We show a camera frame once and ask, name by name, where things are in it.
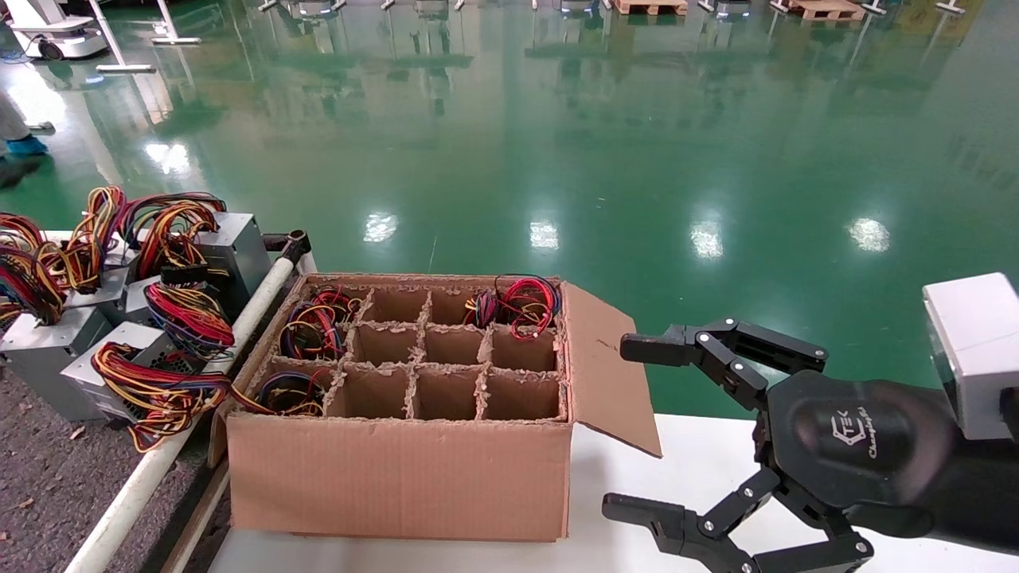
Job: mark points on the grey felt mat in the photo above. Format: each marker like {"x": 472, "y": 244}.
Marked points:
{"x": 48, "y": 493}

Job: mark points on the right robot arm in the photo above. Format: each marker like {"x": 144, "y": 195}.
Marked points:
{"x": 987, "y": 493}

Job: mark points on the white table leg frame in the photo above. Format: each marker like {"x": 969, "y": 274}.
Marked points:
{"x": 127, "y": 68}

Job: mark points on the wooden pallet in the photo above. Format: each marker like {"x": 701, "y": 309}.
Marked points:
{"x": 649, "y": 6}
{"x": 824, "y": 9}

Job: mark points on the person with blue shoe covers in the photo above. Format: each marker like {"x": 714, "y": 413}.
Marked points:
{"x": 24, "y": 146}

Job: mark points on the cardboard box with dividers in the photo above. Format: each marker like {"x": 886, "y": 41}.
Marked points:
{"x": 398, "y": 477}

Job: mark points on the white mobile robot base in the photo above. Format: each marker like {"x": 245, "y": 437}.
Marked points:
{"x": 56, "y": 40}

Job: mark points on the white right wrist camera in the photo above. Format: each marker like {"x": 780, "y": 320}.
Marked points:
{"x": 975, "y": 350}

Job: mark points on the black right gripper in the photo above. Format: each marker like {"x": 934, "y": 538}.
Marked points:
{"x": 860, "y": 442}

